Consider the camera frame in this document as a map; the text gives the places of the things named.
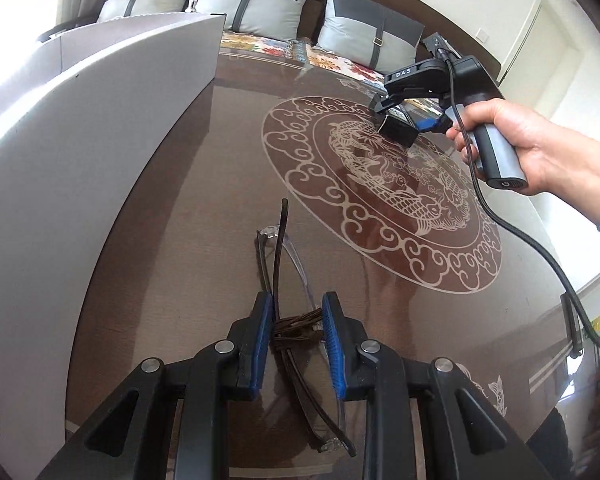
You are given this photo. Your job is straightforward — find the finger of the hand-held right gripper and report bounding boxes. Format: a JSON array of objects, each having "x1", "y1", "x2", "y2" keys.
[
  {"x1": 370, "y1": 94, "x2": 411, "y2": 117},
  {"x1": 414, "y1": 115, "x2": 453, "y2": 135}
]

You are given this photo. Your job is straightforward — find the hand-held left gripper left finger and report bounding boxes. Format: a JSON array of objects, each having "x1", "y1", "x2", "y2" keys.
[{"x1": 35, "y1": 292, "x2": 276, "y2": 480}]

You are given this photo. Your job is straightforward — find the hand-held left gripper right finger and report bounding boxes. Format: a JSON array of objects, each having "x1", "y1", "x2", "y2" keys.
[{"x1": 321, "y1": 292, "x2": 546, "y2": 480}]

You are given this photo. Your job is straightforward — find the black box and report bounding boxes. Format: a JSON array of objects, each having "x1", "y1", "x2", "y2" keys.
[{"x1": 377, "y1": 114, "x2": 419, "y2": 149}]

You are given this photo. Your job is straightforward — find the brown hair tie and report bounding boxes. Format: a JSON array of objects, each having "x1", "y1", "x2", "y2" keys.
[{"x1": 270, "y1": 310, "x2": 326, "y2": 353}]

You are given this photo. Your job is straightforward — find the eyeglasses with dark arms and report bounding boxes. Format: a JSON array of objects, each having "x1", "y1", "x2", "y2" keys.
[{"x1": 255, "y1": 198, "x2": 358, "y2": 458}]

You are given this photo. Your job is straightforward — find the person's right hand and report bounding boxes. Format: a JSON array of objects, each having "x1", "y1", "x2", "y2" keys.
[{"x1": 447, "y1": 100, "x2": 600, "y2": 197}]

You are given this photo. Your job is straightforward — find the brown wooden sofa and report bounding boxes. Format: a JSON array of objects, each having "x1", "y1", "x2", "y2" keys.
[{"x1": 115, "y1": 0, "x2": 503, "y2": 73}]

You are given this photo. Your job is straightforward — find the white door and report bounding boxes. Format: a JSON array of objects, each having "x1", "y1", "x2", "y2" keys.
[{"x1": 495, "y1": 0, "x2": 561, "y2": 91}]

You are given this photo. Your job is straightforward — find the floral blanket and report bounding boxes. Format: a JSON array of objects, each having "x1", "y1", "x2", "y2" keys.
[{"x1": 220, "y1": 30, "x2": 441, "y2": 111}]

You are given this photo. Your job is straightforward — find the black cable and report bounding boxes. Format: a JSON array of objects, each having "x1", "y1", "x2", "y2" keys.
[{"x1": 442, "y1": 47, "x2": 600, "y2": 361}]

